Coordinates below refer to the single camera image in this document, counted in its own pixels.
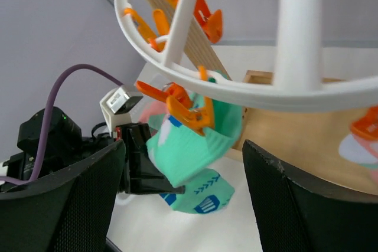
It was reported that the mint green sock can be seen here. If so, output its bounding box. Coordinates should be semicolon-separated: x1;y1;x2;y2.
146;84;242;214

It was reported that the pink sock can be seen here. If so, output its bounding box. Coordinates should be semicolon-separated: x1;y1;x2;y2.
338;107;378;173
139;100;168;130

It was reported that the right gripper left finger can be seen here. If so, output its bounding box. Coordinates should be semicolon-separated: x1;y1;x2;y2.
1;141;126;251

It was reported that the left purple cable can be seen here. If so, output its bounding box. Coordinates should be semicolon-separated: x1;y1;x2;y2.
0;63;125;186

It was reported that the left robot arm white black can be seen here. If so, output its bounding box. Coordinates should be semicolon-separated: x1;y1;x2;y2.
2;107;185;196

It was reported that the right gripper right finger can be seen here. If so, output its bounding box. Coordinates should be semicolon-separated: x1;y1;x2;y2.
242;140;377;251

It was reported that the wooden clothes rack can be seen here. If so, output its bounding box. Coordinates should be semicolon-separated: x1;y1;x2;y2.
129;0;378;197

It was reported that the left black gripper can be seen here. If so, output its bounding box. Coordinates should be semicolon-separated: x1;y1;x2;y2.
115;122;185;195

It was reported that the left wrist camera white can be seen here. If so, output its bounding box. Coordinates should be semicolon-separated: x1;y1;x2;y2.
99;85;143;135

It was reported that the white round clip hanger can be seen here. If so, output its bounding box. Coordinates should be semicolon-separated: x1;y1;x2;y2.
114;0;377;112

